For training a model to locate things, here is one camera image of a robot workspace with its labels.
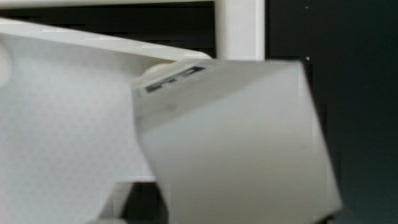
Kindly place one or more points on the white front barrier wall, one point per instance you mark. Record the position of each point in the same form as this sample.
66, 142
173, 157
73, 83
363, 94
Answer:
238, 28

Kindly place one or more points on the white desk top tray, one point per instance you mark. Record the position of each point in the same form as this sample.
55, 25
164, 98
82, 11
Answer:
69, 156

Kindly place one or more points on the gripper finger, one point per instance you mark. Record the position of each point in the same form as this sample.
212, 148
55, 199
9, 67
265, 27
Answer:
133, 206

